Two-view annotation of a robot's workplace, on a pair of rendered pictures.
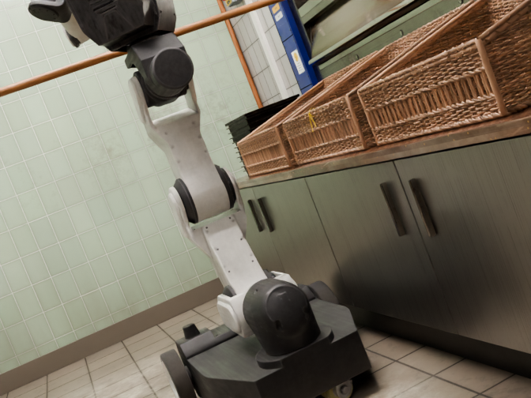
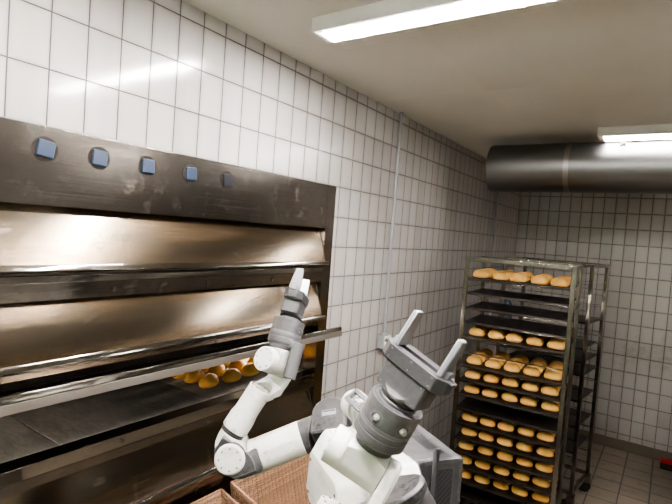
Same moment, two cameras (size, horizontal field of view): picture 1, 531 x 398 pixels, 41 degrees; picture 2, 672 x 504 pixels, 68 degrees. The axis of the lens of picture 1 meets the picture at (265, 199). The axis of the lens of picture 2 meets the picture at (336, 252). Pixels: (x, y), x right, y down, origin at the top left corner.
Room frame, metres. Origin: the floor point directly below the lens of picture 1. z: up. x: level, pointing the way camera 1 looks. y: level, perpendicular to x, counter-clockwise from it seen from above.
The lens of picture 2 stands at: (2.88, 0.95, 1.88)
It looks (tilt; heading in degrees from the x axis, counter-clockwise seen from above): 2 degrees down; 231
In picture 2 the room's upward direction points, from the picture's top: 4 degrees clockwise
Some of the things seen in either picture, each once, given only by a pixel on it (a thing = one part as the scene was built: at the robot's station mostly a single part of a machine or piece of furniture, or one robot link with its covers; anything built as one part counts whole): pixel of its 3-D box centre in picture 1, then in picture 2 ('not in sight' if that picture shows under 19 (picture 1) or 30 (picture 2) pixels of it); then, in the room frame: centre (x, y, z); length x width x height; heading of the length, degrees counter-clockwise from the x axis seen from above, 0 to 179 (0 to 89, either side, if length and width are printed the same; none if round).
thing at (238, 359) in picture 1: (266, 329); not in sight; (2.01, 0.13, 0.19); 0.64 x 0.52 x 0.33; 17
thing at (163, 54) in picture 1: (160, 68); not in sight; (2.03, 0.14, 1.00); 0.28 x 0.13 x 0.18; 17
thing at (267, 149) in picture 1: (309, 118); not in sight; (2.75, -0.27, 0.72); 0.56 x 0.49 x 0.28; 15
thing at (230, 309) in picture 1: (257, 302); not in sight; (1.98, 0.13, 0.28); 0.21 x 0.20 x 0.13; 17
